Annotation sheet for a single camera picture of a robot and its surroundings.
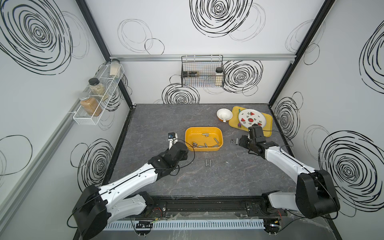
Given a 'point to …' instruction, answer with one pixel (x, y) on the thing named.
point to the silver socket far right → (216, 140)
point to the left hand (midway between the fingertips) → (182, 148)
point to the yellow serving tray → (234, 122)
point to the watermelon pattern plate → (248, 117)
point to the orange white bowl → (224, 114)
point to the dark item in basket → (190, 74)
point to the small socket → (232, 140)
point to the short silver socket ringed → (206, 134)
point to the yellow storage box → (204, 139)
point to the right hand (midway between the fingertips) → (243, 140)
